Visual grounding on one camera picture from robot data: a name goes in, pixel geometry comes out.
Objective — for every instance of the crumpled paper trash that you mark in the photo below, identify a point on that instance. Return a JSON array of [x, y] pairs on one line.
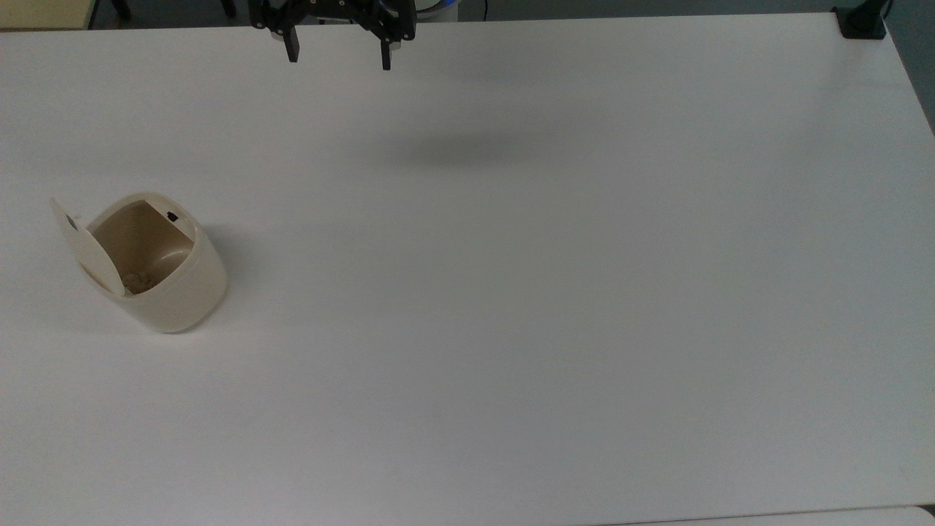
[[136, 281]]

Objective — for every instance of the cream trash bin lid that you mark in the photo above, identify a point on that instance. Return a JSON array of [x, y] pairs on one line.
[[91, 252]]

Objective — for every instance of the yellow wooden board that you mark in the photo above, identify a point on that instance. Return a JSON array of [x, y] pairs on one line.
[[44, 13]]

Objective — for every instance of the black chair leg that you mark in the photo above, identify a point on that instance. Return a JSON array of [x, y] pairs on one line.
[[121, 7], [228, 6]]

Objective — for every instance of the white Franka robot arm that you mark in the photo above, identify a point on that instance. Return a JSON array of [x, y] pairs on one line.
[[438, 9]]

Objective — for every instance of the cream plastic trash bin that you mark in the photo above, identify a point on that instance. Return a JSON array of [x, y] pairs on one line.
[[182, 292]]

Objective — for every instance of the black camera stand clamp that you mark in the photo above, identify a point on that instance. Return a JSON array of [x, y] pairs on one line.
[[862, 22]]

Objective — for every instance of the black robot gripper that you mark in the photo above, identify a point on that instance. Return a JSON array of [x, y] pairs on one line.
[[329, 9]]

